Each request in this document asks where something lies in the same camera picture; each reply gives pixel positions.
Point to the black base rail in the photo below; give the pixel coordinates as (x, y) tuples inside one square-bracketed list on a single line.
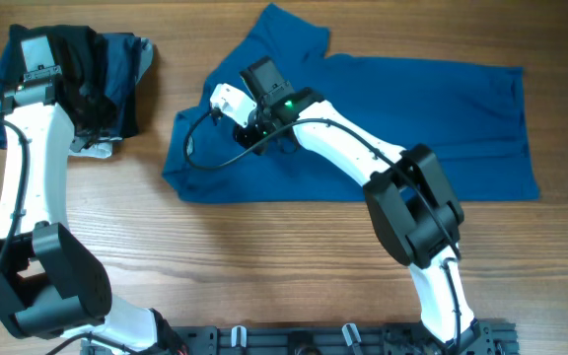
[(484, 337)]

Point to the black folded garment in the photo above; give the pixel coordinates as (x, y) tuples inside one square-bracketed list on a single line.
[(82, 79)]

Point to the dark blue folded garment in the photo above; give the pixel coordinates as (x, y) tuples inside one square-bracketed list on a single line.
[(87, 46)]

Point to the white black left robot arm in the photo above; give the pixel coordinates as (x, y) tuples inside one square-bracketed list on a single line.
[(51, 286)]

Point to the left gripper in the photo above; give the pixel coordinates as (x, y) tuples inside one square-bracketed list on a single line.
[(85, 142)]

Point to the blue polo shirt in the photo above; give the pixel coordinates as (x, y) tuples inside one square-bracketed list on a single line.
[(472, 116)]

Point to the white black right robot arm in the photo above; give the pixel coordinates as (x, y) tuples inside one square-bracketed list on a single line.
[(414, 211)]

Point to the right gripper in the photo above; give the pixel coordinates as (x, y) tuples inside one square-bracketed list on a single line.
[(243, 134)]

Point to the light grey folded garment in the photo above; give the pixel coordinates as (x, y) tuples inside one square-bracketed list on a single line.
[(94, 149)]

